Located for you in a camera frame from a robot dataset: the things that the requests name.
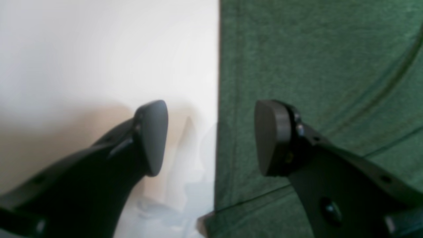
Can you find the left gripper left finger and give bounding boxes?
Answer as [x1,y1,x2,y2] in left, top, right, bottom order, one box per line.
[0,100,168,238]

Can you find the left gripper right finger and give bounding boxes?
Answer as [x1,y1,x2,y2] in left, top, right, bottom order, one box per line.
[254,100,423,238]

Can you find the dark green t-shirt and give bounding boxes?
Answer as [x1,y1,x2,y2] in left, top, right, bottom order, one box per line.
[199,0,423,238]

